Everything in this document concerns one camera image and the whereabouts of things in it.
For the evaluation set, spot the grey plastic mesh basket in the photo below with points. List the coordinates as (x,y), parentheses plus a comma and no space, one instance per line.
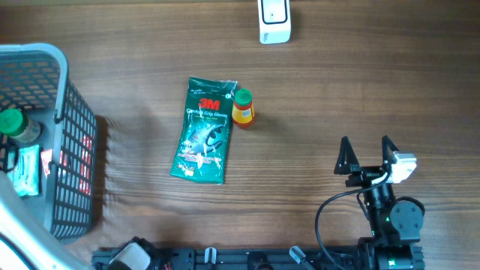
(35,80)

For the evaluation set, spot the red sauce bottle green cap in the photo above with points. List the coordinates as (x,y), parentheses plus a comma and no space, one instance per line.
(243,113)

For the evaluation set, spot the light green tissue packet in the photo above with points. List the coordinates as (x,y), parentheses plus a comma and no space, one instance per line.
(23,170)

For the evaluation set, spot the white barcode scanner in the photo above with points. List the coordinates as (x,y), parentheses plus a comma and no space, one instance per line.
(275,25)

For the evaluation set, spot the red white small packet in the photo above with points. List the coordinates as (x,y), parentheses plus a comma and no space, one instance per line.
(46,157)

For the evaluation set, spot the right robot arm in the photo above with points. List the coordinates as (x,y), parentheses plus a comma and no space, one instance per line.
(395,222)

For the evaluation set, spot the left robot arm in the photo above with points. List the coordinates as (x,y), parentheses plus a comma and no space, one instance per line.
(25,243)

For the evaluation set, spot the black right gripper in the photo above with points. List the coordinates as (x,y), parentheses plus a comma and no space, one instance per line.
(363,174)

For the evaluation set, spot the green lid glass jar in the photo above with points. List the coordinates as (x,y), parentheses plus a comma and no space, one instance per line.
(18,126)

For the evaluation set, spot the green 3M gloves packet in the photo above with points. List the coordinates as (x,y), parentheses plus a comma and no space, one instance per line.
(201,154)

